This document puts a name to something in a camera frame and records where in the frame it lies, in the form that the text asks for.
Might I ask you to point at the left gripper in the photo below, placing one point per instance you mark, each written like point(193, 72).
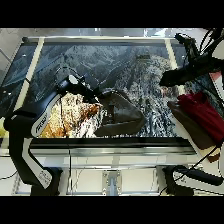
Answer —
point(90, 95)

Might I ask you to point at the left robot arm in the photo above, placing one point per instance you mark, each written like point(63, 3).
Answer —
point(19, 140)

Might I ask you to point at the red garment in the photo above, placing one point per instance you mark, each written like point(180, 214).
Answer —
point(203, 113)

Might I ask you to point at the grey T-shirt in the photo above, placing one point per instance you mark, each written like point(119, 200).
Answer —
point(123, 115)

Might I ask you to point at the silver frame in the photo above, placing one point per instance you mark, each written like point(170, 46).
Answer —
point(113, 151)

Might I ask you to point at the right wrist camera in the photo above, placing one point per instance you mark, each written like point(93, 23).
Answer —
point(186, 41)

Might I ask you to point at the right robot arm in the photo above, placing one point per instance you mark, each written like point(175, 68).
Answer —
point(206, 65)

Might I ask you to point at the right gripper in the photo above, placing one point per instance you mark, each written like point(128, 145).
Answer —
point(173, 78)

